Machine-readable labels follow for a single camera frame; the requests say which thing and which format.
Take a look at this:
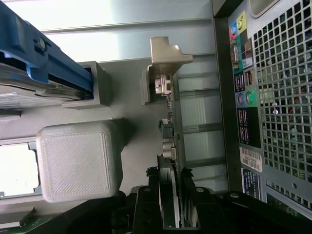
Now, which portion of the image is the dark blue text sticker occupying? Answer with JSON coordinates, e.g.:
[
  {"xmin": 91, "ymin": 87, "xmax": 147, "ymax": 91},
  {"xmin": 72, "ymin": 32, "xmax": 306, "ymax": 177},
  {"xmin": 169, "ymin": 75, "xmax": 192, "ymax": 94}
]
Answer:
[{"xmin": 242, "ymin": 167, "xmax": 262, "ymax": 196}]

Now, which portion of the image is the white barcode sticker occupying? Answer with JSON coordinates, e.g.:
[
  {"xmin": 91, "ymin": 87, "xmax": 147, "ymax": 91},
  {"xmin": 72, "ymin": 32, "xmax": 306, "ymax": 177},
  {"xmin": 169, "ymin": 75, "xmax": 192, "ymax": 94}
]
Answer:
[{"xmin": 239, "ymin": 146, "xmax": 265, "ymax": 173}]

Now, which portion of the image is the grey printed parts rack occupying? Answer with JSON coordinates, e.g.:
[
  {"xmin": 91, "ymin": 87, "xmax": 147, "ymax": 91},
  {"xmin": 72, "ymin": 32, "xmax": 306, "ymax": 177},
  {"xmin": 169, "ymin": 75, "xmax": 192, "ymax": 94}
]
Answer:
[{"xmin": 0, "ymin": 60, "xmax": 157, "ymax": 230}]

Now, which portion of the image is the green RAM stick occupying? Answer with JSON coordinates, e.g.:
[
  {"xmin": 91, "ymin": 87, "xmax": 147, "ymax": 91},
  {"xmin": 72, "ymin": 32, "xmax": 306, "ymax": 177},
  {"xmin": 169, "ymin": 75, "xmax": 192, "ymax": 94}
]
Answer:
[{"xmin": 0, "ymin": 214, "xmax": 61, "ymax": 234}]

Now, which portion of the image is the silver CPU chip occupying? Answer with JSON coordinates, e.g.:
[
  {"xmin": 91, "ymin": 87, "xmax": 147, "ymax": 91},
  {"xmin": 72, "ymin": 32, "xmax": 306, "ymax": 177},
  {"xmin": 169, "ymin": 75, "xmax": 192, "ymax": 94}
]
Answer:
[{"xmin": 0, "ymin": 143, "xmax": 38, "ymax": 196}]

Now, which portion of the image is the desktop computer rear panel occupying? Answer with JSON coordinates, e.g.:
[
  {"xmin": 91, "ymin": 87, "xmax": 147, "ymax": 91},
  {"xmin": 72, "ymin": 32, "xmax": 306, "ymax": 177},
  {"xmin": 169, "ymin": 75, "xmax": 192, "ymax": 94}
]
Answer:
[{"xmin": 211, "ymin": 0, "xmax": 312, "ymax": 217}]

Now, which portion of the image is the blue plastic clamp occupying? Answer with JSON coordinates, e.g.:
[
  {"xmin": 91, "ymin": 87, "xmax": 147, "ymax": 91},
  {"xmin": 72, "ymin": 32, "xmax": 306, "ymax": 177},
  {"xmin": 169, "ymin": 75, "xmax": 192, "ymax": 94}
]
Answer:
[{"xmin": 0, "ymin": 0, "xmax": 95, "ymax": 102}]

